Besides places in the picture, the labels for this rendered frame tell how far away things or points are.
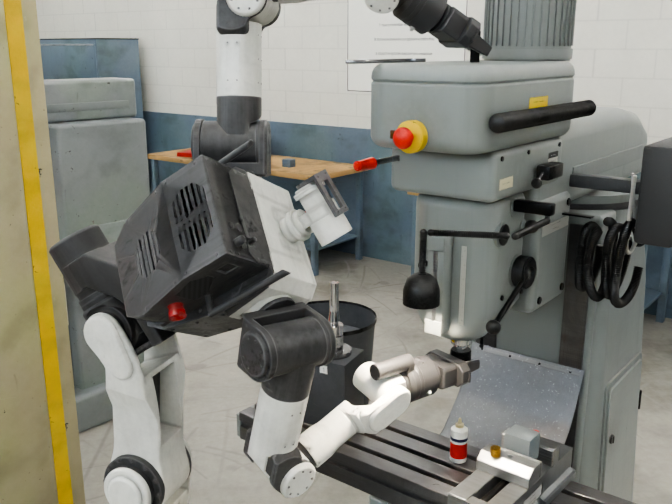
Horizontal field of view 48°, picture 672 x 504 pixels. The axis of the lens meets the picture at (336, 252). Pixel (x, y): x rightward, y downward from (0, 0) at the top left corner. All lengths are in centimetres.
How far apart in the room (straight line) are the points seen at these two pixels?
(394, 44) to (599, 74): 180
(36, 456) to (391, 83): 220
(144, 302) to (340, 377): 69
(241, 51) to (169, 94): 728
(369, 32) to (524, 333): 509
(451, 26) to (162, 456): 106
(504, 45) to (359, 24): 526
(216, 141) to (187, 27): 701
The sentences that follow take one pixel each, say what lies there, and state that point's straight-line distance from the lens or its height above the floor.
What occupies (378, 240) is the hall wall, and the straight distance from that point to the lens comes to 703.
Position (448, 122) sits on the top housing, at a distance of 138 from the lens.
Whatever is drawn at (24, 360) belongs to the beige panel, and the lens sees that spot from 301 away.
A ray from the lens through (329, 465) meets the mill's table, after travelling 194.
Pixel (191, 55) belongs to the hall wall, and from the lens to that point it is 847.
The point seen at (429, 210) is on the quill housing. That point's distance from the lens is 158.
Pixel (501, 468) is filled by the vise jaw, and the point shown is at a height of 106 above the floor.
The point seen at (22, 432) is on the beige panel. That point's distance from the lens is 310.
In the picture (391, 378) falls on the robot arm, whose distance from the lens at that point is 158.
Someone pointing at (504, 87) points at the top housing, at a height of 185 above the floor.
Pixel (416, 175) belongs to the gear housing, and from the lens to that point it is 154.
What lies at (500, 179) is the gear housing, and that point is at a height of 168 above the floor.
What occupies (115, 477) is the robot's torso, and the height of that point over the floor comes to 105.
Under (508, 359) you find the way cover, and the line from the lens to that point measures 211.
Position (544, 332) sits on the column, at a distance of 205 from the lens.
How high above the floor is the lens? 192
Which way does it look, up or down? 15 degrees down
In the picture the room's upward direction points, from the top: straight up
